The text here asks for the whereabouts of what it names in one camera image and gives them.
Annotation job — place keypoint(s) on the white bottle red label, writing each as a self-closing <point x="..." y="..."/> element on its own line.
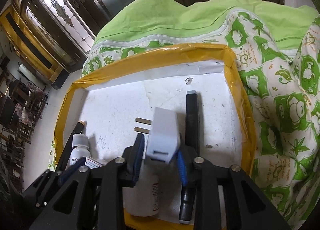
<point x="142" y="200"/>

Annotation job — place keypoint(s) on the white pink medicine box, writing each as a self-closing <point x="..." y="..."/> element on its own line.
<point x="93" y="163"/>

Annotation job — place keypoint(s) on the dark wooden furniture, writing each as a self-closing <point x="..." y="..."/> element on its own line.
<point x="21" y="107"/>

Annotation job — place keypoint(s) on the gold framed cabinet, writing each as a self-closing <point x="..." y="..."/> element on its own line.
<point x="31" y="51"/>

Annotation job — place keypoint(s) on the green patterned quilt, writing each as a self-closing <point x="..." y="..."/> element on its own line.
<point x="276" y="52"/>

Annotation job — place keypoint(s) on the black marker yellow caps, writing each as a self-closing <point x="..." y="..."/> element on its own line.
<point x="64" y="158"/>

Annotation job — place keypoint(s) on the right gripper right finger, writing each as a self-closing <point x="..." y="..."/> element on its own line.
<point x="184" y="161"/>

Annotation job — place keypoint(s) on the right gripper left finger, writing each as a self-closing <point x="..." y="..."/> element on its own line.
<point x="133" y="156"/>

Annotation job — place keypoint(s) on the black marker in tray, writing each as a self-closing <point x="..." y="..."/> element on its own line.
<point x="192" y="138"/>

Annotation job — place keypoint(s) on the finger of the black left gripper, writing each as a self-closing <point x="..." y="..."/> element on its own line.
<point x="70" y="171"/>

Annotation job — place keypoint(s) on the white USB wall charger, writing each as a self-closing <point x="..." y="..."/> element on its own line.
<point x="163" y="135"/>

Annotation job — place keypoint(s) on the white foam tray yellow tape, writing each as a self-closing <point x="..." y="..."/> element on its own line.
<point x="109" y="100"/>

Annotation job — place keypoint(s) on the white bottle green label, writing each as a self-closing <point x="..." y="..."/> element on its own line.
<point x="80" y="148"/>

